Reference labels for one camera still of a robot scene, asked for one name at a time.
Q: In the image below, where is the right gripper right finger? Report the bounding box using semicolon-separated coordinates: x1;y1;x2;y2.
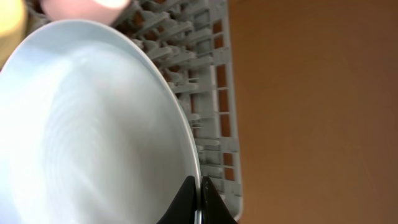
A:
201;176;238;224

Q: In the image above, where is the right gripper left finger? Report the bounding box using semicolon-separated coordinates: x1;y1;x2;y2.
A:
157;176;197;224

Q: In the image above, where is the light blue plate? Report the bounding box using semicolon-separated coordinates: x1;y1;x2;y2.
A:
1;20;200;223

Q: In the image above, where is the gray dishwasher rack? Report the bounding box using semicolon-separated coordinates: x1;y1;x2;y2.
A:
24;0;244;222

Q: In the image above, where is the pink white cup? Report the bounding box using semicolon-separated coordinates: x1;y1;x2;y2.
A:
40;0;131;25

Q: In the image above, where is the yellow plastic cup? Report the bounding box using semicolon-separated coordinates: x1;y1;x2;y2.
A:
0;0;28;68

